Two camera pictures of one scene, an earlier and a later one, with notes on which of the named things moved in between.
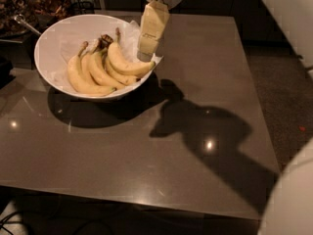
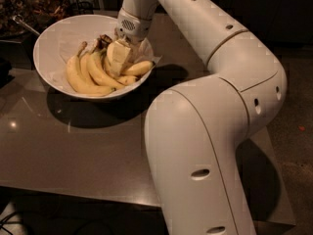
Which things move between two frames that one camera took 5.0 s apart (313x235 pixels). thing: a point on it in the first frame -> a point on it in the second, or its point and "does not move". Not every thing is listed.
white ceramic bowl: [64, 37] does not move
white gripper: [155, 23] -> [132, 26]
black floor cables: [4, 221] does not move
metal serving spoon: [21, 19] does not move
